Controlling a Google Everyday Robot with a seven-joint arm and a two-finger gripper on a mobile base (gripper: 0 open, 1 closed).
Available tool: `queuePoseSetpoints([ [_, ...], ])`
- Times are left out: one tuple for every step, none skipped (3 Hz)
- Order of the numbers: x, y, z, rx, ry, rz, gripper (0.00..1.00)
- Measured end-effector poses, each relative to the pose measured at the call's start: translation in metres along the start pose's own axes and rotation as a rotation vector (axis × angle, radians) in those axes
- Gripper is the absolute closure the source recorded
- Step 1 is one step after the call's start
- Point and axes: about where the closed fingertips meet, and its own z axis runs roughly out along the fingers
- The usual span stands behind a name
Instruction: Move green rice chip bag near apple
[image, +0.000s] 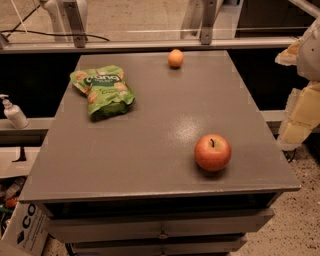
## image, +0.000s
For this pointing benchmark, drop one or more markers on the grey metal railing frame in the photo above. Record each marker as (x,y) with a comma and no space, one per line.
(40,26)

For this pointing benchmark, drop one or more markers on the white cardboard box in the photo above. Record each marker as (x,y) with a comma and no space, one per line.
(26,233)

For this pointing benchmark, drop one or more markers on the green rice chip bag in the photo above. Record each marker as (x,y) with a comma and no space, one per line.
(106,90)

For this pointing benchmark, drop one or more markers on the white pump dispenser bottle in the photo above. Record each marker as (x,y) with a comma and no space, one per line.
(14,113)

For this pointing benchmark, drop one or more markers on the small orange fruit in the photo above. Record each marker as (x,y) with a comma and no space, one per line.
(175,58)

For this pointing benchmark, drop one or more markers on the grey drawer cabinet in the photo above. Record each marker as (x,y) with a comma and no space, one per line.
(130,185)

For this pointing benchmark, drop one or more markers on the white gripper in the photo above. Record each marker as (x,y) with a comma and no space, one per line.
(310,55)

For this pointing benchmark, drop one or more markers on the red apple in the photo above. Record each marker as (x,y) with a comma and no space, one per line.
(212,152)

